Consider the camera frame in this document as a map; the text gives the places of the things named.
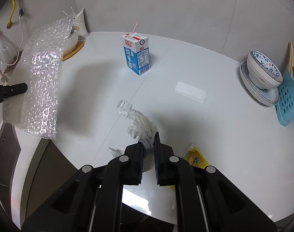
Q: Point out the yellow white snack packet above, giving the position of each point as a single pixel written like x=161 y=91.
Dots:
x=194 y=157

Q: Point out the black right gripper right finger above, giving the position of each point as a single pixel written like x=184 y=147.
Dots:
x=173 y=170

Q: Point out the blue floral ceramic bowl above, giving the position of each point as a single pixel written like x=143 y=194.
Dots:
x=269 y=67

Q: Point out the white tissue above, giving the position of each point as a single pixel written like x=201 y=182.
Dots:
x=142 y=129

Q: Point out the pink drinking straw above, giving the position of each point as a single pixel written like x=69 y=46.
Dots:
x=135 y=27

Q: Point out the blue perforated utensil basket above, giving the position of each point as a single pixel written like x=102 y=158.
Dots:
x=285 y=105

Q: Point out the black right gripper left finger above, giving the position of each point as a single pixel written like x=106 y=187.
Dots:
x=122 y=170

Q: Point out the blue striped plate stack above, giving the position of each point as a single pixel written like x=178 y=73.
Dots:
x=265 y=97

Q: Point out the blue white milk carton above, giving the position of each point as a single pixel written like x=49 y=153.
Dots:
x=136 y=50

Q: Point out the wooden chopsticks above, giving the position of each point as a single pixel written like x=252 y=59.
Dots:
x=290 y=64

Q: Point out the plastic bag with food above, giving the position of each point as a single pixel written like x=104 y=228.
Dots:
x=8 y=55

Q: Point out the clear bubble wrap sheet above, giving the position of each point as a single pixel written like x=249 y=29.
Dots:
x=40 y=66

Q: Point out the white utensil holder cup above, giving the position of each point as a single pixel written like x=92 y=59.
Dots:
x=80 y=26

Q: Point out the white bowl red rim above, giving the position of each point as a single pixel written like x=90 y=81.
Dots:
x=259 y=77

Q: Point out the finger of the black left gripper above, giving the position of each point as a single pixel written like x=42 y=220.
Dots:
x=13 y=90

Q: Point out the white bowl on coaster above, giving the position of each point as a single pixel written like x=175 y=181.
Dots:
x=70 y=43

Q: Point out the wooden handle tool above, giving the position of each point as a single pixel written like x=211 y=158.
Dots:
x=2 y=79

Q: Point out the wooden round coaster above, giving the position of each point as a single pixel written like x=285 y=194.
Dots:
x=78 y=47

